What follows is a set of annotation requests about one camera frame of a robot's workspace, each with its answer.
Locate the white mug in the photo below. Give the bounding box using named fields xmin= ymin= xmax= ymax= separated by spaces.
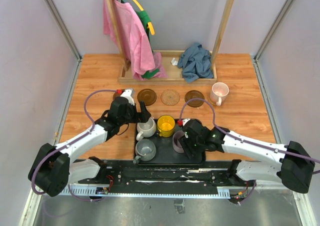
xmin=136 ymin=117 xmax=157 ymax=141

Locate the purple mug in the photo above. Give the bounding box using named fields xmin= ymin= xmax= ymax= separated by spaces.
xmin=172 ymin=130 xmax=185 ymax=154

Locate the plain brown wooden coaster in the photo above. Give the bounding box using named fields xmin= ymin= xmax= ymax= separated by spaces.
xmin=137 ymin=88 xmax=157 ymax=106

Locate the yellow mug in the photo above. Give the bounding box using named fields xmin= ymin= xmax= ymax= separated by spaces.
xmin=156 ymin=115 xmax=176 ymax=138

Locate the woven rattan coaster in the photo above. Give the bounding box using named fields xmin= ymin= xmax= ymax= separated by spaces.
xmin=160 ymin=89 xmax=180 ymax=106
xmin=208 ymin=97 xmax=221 ymax=106

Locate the grey mug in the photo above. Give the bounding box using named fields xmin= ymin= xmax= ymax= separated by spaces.
xmin=133 ymin=138 xmax=157 ymax=164

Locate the grooved dark wooden coaster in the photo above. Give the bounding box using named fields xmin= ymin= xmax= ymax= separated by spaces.
xmin=184 ymin=89 xmax=205 ymax=109

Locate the pink mug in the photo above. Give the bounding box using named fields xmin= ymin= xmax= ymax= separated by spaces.
xmin=209 ymin=82 xmax=230 ymax=105

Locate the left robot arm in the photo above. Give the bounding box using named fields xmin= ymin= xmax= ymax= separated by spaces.
xmin=28 ymin=96 xmax=151 ymax=197

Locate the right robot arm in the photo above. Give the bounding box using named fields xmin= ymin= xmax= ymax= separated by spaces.
xmin=177 ymin=118 xmax=315 ymax=194

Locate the far left wooden coaster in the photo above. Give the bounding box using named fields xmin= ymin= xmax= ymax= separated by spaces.
xmin=112 ymin=92 xmax=122 ymax=100

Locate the black serving tray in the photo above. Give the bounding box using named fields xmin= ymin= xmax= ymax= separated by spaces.
xmin=131 ymin=117 xmax=207 ymax=166

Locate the wooden clothes rack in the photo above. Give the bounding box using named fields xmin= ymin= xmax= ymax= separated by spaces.
xmin=104 ymin=0 xmax=234 ymax=85

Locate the pink shirt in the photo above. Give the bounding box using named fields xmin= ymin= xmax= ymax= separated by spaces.
xmin=113 ymin=0 xmax=168 ymax=81

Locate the white clip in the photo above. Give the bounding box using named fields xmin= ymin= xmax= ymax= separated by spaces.
xmin=171 ymin=58 xmax=178 ymax=66

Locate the blue crumpled shirt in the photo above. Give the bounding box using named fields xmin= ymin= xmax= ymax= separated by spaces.
xmin=177 ymin=42 xmax=214 ymax=83

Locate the green garment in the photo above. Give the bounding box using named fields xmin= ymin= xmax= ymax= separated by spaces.
xmin=114 ymin=0 xmax=160 ymax=80

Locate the yellow hanger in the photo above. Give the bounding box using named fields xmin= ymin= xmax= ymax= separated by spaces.
xmin=116 ymin=0 xmax=156 ymax=36

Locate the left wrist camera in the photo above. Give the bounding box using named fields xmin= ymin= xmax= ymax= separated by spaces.
xmin=117 ymin=88 xmax=135 ymax=106

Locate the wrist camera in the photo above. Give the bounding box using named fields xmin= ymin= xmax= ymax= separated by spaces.
xmin=117 ymin=88 xmax=135 ymax=106
xmin=177 ymin=118 xmax=191 ymax=128

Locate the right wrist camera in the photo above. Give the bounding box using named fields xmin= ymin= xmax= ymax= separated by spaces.
xmin=177 ymin=118 xmax=191 ymax=128

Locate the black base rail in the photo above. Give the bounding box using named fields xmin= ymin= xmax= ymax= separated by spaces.
xmin=60 ymin=160 xmax=254 ymax=199

